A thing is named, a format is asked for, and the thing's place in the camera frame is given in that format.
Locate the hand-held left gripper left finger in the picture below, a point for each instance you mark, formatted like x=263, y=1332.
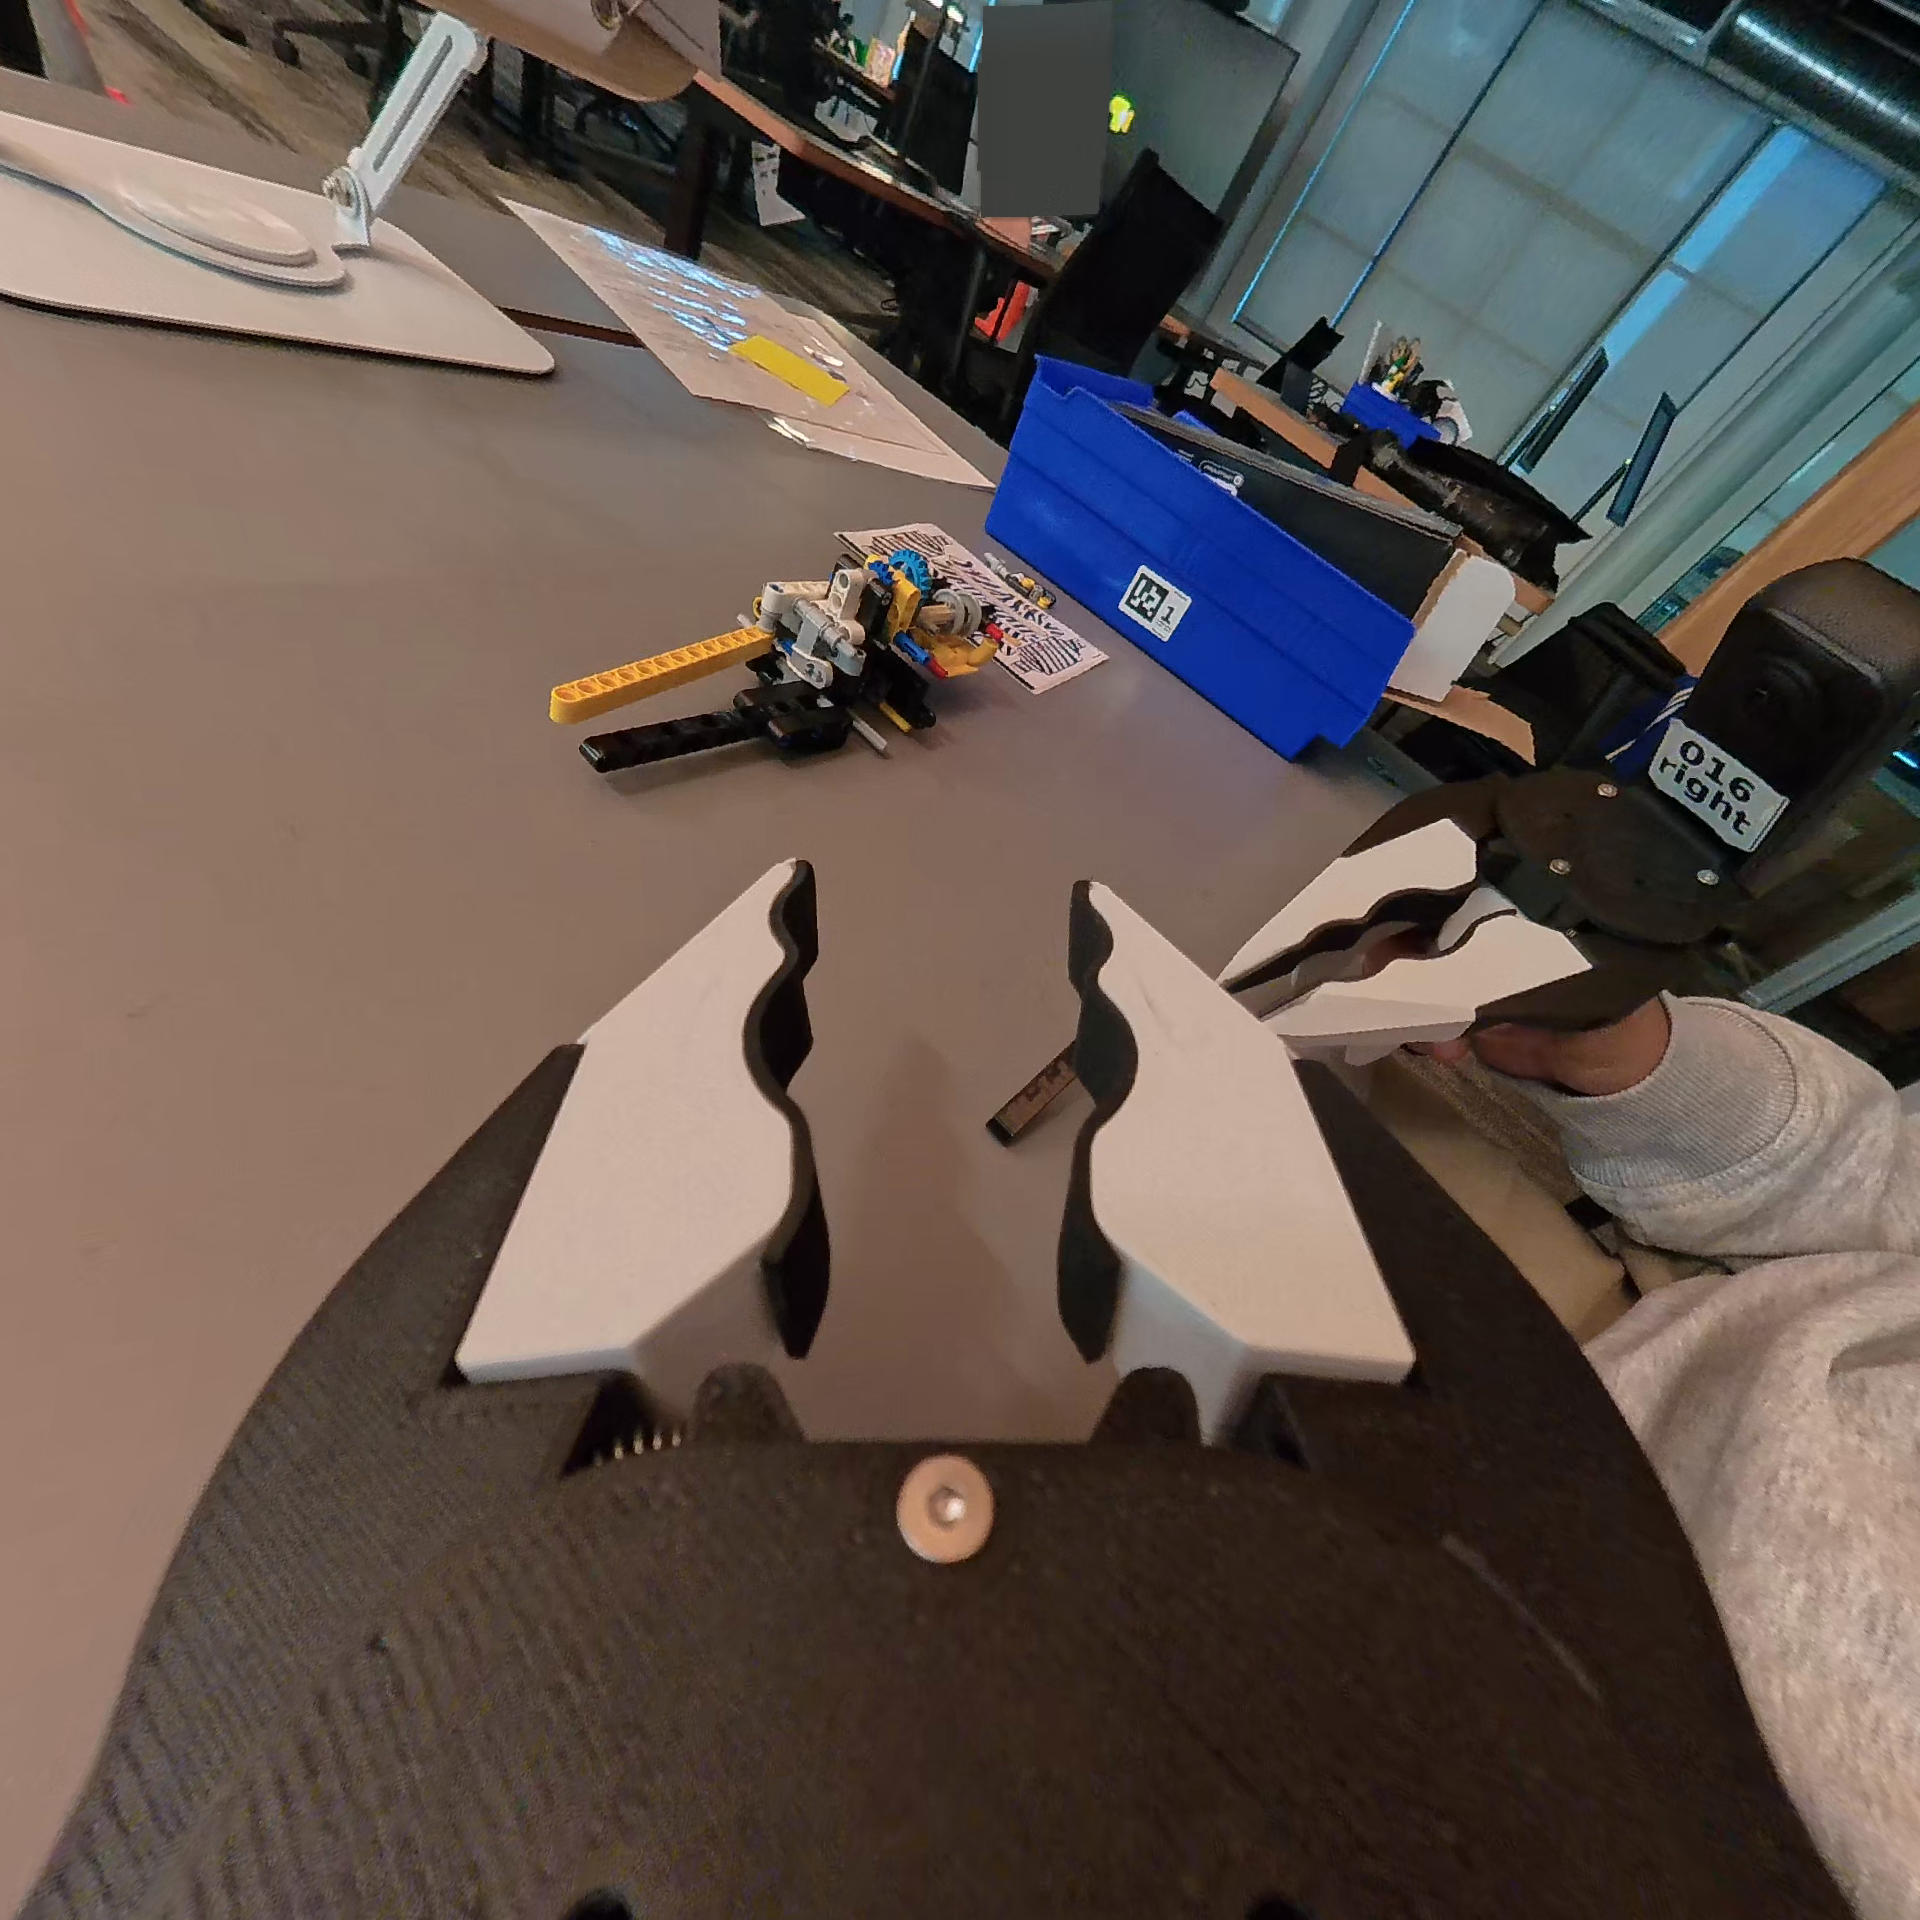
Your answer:
x=645, y=1172

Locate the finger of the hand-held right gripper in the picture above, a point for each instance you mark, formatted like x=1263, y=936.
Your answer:
x=1441, y=997
x=1388, y=879

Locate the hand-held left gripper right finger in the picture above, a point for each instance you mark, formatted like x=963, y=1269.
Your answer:
x=1245, y=1200

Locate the black lego frame piece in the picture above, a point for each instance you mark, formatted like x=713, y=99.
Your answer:
x=1035, y=1101

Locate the person's right forearm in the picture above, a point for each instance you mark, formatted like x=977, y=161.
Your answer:
x=1725, y=1140

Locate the lego vehicle assembly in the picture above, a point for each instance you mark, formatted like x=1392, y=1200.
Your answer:
x=811, y=647

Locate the person's right hand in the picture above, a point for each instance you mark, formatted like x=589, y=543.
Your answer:
x=1591, y=1057

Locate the black chair with blue cloth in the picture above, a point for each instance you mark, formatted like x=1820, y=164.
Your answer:
x=1591, y=676

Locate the white cardboard box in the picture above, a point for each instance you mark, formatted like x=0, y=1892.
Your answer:
x=1463, y=615

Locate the black box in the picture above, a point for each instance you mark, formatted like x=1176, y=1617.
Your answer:
x=1321, y=517

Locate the black bag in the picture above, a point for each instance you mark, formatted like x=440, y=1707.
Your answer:
x=1471, y=501

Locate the black and white sticker sheet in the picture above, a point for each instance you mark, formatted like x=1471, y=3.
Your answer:
x=1051, y=647

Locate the small blue bin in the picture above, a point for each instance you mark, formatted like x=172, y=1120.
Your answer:
x=1371, y=409

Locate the large blue plastic bin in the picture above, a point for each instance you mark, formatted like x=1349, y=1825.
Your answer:
x=1080, y=509

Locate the person's grey sweatshirt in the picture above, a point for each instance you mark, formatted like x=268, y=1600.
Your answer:
x=1800, y=1500

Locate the orange object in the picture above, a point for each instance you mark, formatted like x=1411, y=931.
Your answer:
x=1004, y=315

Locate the yellow piece in bag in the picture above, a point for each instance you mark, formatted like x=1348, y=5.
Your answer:
x=788, y=368

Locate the dark computer monitor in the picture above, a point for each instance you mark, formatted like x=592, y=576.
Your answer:
x=1215, y=91

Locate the clear plastic bag sheets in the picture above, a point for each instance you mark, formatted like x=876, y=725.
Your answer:
x=676, y=292

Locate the white monitor stand base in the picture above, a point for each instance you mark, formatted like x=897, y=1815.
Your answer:
x=373, y=323

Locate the long wooden desk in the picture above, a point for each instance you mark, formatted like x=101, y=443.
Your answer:
x=841, y=151

